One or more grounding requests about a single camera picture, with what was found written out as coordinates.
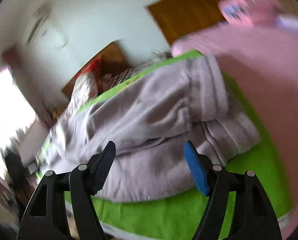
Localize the lilac grey pants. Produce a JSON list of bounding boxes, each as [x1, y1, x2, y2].
[[43, 55, 261, 203]]

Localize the black chair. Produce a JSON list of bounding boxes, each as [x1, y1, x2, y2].
[[3, 147, 35, 206]]

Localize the bright window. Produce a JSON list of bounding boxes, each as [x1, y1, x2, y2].
[[0, 67, 37, 178]]

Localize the pink floral quilt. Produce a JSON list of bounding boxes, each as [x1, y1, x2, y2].
[[67, 72, 98, 113]]

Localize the pink bed sheet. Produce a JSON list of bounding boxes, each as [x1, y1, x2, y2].
[[171, 24, 298, 239]]

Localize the checkered bed sheet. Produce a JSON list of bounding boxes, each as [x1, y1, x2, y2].
[[104, 68, 142, 92]]

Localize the red pillow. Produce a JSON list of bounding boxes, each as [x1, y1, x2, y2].
[[76, 56, 103, 87]]

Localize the plain wooden headboard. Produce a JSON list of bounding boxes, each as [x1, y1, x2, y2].
[[61, 41, 132, 101]]

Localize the white air conditioner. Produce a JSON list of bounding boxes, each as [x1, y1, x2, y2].
[[23, 3, 51, 46]]

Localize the pink folded quilt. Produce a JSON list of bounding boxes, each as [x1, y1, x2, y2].
[[218, 0, 298, 34]]

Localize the brown padded headboard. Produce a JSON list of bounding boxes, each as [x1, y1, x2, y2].
[[147, 0, 224, 45]]

